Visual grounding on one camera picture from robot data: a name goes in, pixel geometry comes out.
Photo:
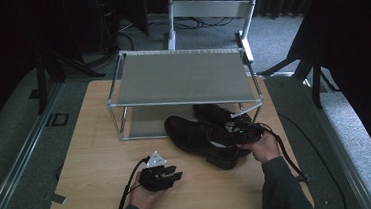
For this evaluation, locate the grey fabric metal shoe rack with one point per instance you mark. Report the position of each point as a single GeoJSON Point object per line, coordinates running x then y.
{"type": "Point", "coordinates": [184, 77]}

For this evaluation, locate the dark curtain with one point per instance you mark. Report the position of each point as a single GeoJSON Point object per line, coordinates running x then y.
{"type": "Point", "coordinates": [363, 53]}
{"type": "Point", "coordinates": [2, 48]}

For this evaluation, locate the black square floor plate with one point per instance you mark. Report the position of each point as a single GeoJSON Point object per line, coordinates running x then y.
{"type": "Point", "coordinates": [60, 119]}

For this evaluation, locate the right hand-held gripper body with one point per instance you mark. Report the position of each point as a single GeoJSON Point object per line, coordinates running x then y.
{"type": "Point", "coordinates": [249, 133]}

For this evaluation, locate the black leather shoe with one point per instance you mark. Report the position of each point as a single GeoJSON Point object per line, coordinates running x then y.
{"type": "Point", "coordinates": [211, 112]}
{"type": "Point", "coordinates": [189, 134]}

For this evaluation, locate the white metal frame stand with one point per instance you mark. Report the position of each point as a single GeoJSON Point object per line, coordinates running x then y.
{"type": "Point", "coordinates": [209, 8]}

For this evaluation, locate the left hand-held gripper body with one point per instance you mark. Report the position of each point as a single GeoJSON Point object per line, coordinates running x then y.
{"type": "Point", "coordinates": [154, 180]}

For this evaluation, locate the person's left hand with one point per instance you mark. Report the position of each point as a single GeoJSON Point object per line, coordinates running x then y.
{"type": "Point", "coordinates": [144, 198]}

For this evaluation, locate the black tripod stand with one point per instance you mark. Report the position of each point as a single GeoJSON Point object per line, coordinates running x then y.
{"type": "Point", "coordinates": [315, 74]}
{"type": "Point", "coordinates": [41, 82]}

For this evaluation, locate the grey tape strip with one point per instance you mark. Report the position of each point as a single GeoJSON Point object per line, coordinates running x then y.
{"type": "Point", "coordinates": [56, 198]}

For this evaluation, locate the person's right hand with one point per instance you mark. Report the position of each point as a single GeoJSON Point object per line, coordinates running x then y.
{"type": "Point", "coordinates": [265, 150]}

